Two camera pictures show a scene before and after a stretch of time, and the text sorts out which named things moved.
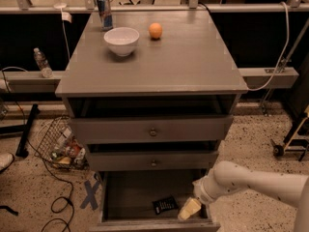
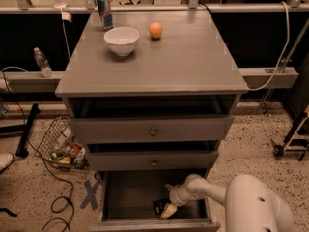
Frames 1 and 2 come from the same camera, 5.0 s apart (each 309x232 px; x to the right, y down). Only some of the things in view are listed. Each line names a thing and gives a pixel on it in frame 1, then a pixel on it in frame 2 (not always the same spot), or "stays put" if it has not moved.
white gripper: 200,189 → 177,194
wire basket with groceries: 59,146 stays put
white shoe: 6,159 stays put
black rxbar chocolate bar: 164,204 stays put
